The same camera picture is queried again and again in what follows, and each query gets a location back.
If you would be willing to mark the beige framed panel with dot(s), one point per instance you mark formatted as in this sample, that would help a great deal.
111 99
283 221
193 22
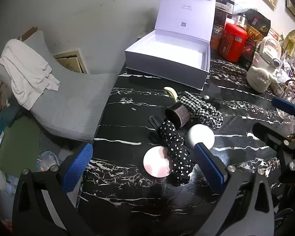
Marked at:
70 62

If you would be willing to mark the cream kettle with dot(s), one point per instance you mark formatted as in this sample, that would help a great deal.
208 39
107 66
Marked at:
261 71

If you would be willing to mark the white round case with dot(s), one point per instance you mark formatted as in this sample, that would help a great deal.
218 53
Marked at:
201 135

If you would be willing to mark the dark labelled jar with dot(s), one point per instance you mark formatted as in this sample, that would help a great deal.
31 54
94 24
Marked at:
222 14

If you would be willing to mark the cardboard piece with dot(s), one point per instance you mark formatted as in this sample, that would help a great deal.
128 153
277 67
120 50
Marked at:
27 33

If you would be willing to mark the red canister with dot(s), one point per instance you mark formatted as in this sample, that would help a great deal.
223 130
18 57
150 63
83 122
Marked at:
232 43

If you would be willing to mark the green mat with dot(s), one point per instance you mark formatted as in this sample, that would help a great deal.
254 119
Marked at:
17 147

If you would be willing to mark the checkered scrunchie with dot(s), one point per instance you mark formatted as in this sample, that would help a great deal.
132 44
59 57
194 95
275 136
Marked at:
206 110

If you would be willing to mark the black hair claw clip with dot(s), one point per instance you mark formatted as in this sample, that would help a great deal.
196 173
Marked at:
215 102

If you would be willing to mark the orange jar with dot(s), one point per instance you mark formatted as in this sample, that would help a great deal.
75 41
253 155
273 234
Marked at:
216 38

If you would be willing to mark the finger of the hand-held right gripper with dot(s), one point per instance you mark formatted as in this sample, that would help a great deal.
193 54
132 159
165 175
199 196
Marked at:
284 104
268 134

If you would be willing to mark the polka dot scrunchie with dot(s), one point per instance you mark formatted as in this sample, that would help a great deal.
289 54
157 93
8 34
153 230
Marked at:
177 152

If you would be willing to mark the lavender gift box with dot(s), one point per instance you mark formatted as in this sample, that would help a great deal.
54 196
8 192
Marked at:
177 46

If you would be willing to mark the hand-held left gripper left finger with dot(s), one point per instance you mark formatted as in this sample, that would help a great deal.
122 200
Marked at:
76 168

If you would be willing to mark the dark red jar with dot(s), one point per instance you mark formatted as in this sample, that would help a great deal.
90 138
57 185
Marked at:
249 51

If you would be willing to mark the pink round case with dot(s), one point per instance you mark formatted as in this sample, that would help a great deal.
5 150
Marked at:
155 162

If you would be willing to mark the gold decorative plate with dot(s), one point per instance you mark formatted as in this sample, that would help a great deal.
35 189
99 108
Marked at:
293 38

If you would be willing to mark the small white bottle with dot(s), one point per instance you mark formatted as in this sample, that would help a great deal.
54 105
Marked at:
241 19

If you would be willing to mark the brown snack bag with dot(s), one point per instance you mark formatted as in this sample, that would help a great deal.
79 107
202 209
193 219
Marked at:
258 24

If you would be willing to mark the clear glass cup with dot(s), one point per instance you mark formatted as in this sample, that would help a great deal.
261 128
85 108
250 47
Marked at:
288 91

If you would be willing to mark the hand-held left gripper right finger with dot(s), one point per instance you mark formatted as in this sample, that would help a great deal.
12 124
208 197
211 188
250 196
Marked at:
209 168

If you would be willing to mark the clear plastic container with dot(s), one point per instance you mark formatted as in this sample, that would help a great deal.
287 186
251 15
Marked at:
48 161

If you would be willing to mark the cream hair clip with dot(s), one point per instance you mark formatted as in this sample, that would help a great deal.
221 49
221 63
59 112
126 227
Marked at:
172 94

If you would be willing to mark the white cloth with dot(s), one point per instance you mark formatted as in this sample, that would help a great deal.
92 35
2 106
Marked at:
24 73

